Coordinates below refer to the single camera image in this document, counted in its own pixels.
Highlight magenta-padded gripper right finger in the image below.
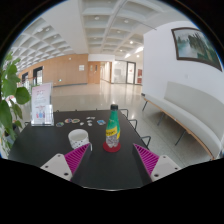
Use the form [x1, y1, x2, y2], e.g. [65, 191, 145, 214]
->
[132, 143, 183, 183]

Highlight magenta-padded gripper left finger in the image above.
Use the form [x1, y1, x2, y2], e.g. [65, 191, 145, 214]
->
[40, 143, 93, 183]

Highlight green plastic drink bottle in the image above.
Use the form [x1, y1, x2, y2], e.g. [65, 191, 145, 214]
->
[105, 103, 122, 149]

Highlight white polka dot mug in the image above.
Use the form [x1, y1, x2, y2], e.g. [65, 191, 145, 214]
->
[67, 128, 94, 152]

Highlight flat round red coaster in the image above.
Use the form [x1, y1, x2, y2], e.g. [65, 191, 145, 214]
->
[102, 141, 122, 153]

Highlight long white bench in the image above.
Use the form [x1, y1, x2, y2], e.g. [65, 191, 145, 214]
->
[141, 80, 224, 160]

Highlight clear acrylic sign holder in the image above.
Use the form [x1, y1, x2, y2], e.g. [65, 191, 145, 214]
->
[30, 82, 55, 127]

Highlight potted green leafy plant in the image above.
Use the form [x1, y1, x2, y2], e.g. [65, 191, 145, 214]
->
[0, 53, 32, 158]

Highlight glass entrance door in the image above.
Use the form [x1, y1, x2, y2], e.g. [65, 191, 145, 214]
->
[111, 60, 137, 85]

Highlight dark framed landscape picture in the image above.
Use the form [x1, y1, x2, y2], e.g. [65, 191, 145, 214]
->
[171, 27, 223, 72]

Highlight recessed ceiling lights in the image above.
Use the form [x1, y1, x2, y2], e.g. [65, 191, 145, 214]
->
[36, 14, 144, 59]

